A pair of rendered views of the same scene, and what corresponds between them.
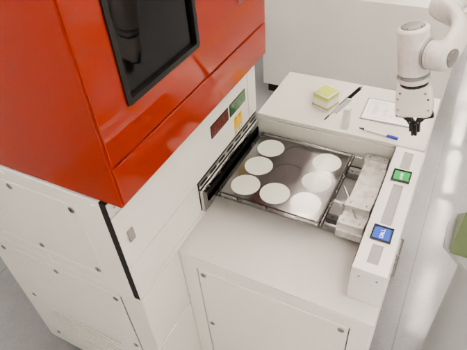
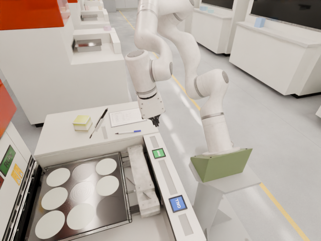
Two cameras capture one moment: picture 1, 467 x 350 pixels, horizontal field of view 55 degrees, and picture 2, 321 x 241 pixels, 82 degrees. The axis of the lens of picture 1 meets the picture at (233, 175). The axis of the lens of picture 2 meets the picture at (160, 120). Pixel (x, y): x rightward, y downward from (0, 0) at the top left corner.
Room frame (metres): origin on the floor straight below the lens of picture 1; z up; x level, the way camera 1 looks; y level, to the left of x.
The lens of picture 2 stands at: (0.59, -0.09, 1.63)
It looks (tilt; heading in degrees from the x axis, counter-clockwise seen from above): 38 degrees down; 313
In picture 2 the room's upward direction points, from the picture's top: straight up
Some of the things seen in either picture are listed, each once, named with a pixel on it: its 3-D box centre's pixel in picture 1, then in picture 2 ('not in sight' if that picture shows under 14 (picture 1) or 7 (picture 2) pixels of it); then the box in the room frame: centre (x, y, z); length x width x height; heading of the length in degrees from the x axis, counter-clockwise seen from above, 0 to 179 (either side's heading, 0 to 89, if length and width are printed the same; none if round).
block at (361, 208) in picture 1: (358, 207); (144, 188); (0.96, -0.39, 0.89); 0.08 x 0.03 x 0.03; 60
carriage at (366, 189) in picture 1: (363, 198); (142, 177); (1.03, -0.43, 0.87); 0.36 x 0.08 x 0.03; 150
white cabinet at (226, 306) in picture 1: (315, 253); not in sight; (1.16, -0.32, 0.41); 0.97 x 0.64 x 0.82; 150
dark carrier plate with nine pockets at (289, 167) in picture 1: (286, 173); (81, 191); (1.15, -0.19, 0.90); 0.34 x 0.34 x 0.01; 59
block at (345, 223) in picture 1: (351, 224); (149, 204); (0.89, -0.35, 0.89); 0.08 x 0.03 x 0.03; 60
